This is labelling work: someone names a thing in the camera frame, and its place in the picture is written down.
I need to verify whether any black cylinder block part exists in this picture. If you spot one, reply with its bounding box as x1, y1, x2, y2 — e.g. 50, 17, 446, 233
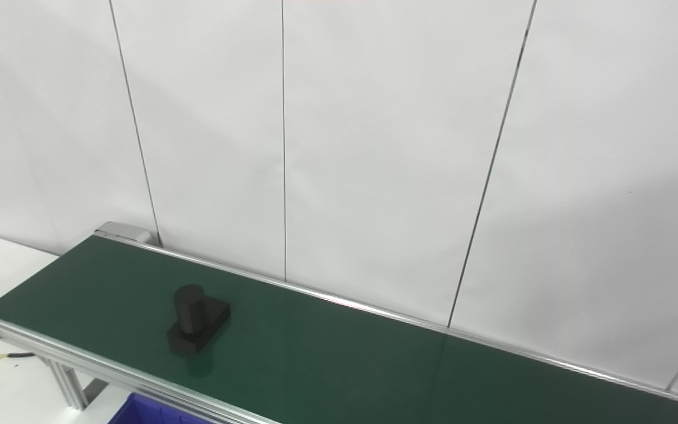
167, 284, 231, 355

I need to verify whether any green conveyor belt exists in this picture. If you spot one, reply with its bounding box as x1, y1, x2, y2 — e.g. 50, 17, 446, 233
0, 223, 678, 424
0, 236, 678, 424

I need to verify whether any blue plastic bin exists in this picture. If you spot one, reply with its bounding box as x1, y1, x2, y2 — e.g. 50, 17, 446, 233
108, 393, 210, 424

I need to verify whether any aluminium conveyor leg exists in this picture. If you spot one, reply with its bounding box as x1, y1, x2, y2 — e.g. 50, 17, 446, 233
45, 356, 110, 411

